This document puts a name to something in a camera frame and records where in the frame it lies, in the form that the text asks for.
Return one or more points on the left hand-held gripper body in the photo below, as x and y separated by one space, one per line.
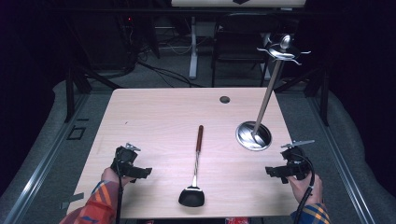
124 157

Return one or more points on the person's left hand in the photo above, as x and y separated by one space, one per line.
109 176

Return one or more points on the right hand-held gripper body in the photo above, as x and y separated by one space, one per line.
295 158

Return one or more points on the white table leg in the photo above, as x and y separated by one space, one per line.
193 53

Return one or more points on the grey tape strip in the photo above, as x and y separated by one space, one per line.
73 199

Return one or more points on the metal floor rail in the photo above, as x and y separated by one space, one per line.
40 168
342 168

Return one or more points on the black metal stand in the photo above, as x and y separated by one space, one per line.
323 99
70 96

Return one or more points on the black chair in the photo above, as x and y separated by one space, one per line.
239 37

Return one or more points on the red patterned cloth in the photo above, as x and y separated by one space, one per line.
237 221

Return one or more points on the person's right hand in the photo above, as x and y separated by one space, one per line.
300 189

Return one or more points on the steel utensil rack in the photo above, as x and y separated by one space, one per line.
263 105

